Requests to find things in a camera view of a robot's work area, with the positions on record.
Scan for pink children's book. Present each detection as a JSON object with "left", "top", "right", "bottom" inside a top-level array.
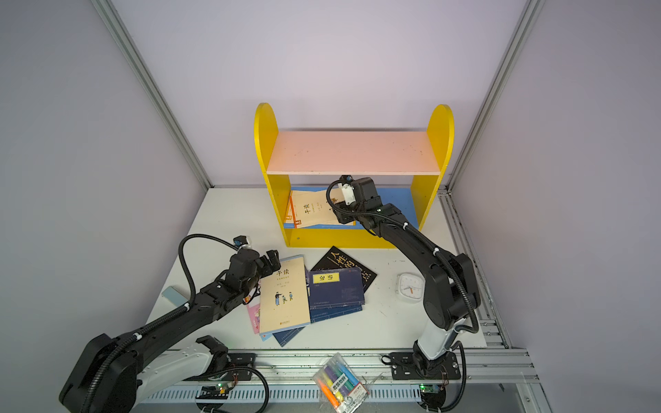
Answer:
[{"left": 247, "top": 304, "right": 261, "bottom": 335}]

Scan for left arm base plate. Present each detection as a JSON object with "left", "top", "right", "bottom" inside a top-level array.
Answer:
[{"left": 177, "top": 335, "right": 256, "bottom": 381}]

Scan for cream book red edge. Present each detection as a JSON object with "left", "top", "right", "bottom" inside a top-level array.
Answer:
[{"left": 284, "top": 189, "right": 356, "bottom": 229}]

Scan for cream book yellow edge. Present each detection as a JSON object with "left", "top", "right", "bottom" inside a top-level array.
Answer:
[{"left": 284, "top": 190, "right": 311, "bottom": 228}]

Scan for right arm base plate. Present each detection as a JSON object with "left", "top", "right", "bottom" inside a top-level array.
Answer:
[{"left": 380, "top": 352, "right": 461, "bottom": 380}]

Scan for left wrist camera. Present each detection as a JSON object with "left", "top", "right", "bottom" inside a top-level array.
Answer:
[{"left": 233, "top": 235, "right": 251, "bottom": 250}]

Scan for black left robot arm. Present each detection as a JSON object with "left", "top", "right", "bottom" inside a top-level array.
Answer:
[{"left": 59, "top": 235, "right": 281, "bottom": 412}]

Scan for pack of coloured markers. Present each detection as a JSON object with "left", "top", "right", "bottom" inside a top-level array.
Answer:
[{"left": 313, "top": 353, "right": 368, "bottom": 413}]

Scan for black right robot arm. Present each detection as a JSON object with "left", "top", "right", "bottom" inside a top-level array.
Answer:
[{"left": 325, "top": 175, "right": 481, "bottom": 365}]

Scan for black book gold lettering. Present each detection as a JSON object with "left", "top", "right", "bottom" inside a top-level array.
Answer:
[{"left": 312, "top": 246, "right": 377, "bottom": 292}]

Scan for dark blue bottom book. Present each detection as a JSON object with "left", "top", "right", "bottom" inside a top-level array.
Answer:
[{"left": 273, "top": 327, "right": 305, "bottom": 347}]

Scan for cream book blue edge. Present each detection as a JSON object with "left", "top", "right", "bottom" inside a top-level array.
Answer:
[{"left": 259, "top": 255, "right": 311, "bottom": 340}]

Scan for dark blue book yellow label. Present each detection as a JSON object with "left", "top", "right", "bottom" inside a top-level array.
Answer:
[{"left": 307, "top": 268, "right": 365, "bottom": 324}]

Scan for yellow shelf pink blue boards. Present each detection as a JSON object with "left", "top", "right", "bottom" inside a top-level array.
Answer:
[{"left": 254, "top": 103, "right": 455, "bottom": 249}]

